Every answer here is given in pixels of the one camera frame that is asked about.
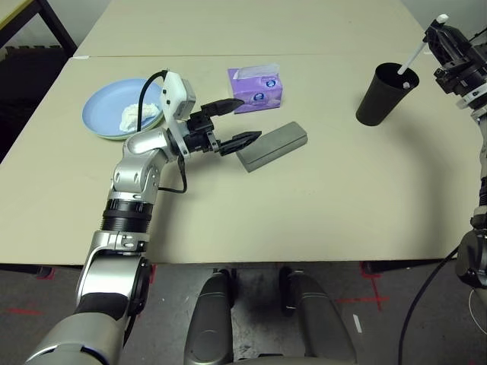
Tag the red floor tape strip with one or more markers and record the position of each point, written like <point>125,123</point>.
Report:
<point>23,311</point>

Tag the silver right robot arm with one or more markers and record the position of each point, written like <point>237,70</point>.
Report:
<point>477,228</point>

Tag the grey robot left leg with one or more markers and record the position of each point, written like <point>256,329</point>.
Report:
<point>209,323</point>

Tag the red floor tape cross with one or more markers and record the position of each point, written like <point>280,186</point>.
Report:
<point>153,274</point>
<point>374,299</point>

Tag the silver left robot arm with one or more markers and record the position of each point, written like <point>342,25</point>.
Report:
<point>133,178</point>

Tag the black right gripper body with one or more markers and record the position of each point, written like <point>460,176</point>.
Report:
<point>460,76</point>

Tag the yellow-edged side table black frame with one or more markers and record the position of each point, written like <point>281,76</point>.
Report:
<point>61,30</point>

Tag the purple tissue pack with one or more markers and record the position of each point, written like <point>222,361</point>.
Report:
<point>258,100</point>

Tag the green plastic plate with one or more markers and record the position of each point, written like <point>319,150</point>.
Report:
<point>152,129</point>

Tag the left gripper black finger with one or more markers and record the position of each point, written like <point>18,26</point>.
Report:
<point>222,107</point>
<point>241,141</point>

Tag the black plastic cup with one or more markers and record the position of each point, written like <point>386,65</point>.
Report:
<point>374,104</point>

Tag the white floor tape strip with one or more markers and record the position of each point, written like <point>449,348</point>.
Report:
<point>357,324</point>

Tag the grey robot leg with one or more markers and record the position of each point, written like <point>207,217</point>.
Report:
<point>319,327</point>
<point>209,323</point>

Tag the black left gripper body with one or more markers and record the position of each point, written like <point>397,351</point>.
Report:
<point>199,131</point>

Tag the white tissue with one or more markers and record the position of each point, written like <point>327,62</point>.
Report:
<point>133,114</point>

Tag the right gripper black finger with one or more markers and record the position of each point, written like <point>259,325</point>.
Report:
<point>441,42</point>
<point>458,38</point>

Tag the grey glasses case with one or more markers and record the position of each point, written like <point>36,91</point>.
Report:
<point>274,146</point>

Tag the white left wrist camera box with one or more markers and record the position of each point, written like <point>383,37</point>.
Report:
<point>177,99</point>

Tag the black table foot bar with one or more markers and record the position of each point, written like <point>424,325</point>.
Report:
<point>403,265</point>
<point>24,270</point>

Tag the grey robot right leg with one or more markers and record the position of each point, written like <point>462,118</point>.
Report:
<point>319,327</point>

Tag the blue plastic plate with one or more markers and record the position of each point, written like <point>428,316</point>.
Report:
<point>106,104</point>

